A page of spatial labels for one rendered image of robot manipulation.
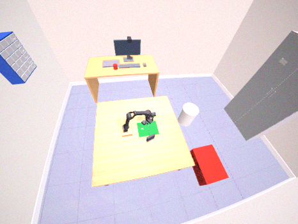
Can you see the green circuit board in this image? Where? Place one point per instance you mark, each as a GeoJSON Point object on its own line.
{"type": "Point", "coordinates": [143, 129]}

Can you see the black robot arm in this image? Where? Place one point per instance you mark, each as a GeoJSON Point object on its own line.
{"type": "Point", "coordinates": [146, 113]}

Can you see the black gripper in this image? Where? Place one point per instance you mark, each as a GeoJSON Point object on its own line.
{"type": "Point", "coordinates": [145, 121]}

